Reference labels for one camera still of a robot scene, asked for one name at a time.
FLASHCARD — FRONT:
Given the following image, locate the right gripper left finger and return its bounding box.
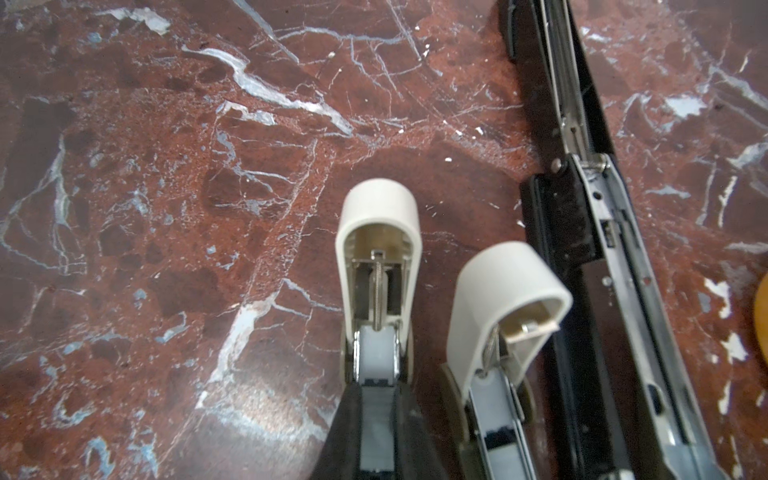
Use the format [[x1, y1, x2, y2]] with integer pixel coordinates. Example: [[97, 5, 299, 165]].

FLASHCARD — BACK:
[[310, 382, 363, 480]]

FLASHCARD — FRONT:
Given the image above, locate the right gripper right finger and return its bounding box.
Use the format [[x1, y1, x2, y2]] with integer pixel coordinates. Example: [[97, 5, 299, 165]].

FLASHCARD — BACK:
[[394, 382, 448, 480]]

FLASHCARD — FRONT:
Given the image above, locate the staple strip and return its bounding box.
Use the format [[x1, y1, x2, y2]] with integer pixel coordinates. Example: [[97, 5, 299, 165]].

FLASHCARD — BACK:
[[360, 386, 395, 475]]

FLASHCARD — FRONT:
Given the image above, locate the yellow plastic tray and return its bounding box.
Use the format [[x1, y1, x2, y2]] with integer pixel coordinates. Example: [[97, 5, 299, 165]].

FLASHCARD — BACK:
[[753, 273, 768, 364]]

